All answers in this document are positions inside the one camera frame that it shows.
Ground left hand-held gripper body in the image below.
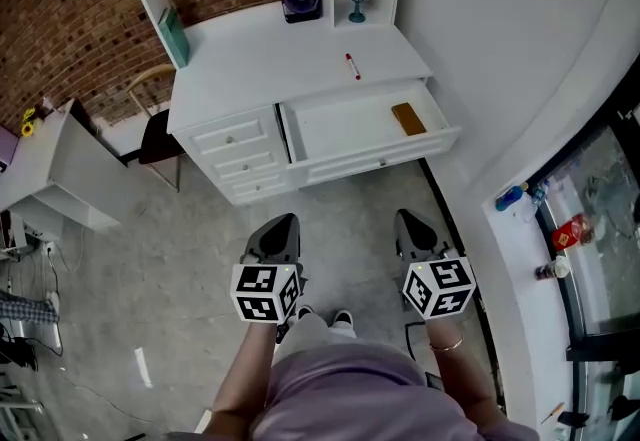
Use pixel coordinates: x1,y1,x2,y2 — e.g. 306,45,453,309
230,212,307,325

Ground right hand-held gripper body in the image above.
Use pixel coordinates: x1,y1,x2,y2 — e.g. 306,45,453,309
393,208,476,321

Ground red marker pen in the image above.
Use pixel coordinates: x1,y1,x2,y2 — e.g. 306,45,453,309
344,52,363,82

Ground person's left forearm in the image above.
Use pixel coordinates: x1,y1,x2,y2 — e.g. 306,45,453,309
202,318,282,441

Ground person's right forearm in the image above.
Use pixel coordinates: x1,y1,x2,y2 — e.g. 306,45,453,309
424,316,502,430

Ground small white closed drawer front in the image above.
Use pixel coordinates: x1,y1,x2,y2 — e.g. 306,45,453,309
189,117,270,156
211,148,282,181
225,172,292,201

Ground white desk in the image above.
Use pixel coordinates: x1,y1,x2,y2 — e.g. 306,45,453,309
166,3,462,206

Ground purple desk fan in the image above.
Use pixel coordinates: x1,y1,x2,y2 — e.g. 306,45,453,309
280,0,323,25

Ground person's light trouser legs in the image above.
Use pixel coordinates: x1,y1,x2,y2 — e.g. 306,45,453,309
273,312,359,366

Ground glass jar with white lid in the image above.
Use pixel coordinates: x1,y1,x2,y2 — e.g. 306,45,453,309
534,255,572,281

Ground blue bottle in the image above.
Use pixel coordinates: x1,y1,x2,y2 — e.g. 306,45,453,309
494,183,530,213

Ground clear water bottle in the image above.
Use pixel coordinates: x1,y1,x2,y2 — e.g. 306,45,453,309
518,180,551,224

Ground person's purple shirt torso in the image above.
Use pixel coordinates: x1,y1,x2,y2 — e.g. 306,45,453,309
248,342,542,441

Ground red snack packet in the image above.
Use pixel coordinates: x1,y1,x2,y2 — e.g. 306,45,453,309
550,212,600,249

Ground brown leather wallet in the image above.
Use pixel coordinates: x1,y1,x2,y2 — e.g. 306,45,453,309
390,101,428,137

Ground wooden chair with black seat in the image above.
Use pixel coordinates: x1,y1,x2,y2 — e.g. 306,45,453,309
125,62,188,194

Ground white side table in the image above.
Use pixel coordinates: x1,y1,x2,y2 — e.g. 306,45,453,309
0,97,127,241

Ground teal book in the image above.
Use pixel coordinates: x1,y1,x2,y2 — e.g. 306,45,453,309
157,6,192,70

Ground yellow sunflower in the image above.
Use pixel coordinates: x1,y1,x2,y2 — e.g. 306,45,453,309
19,106,38,138

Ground purple box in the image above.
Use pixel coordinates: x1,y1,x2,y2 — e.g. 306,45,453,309
0,124,21,175

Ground black floor cable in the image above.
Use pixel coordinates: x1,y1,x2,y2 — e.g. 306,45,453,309
402,320,427,361

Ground gold bracelet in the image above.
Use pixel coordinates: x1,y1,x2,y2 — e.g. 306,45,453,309
428,334,466,353

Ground wooden handled screwdriver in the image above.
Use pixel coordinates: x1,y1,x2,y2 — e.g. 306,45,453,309
539,401,567,426

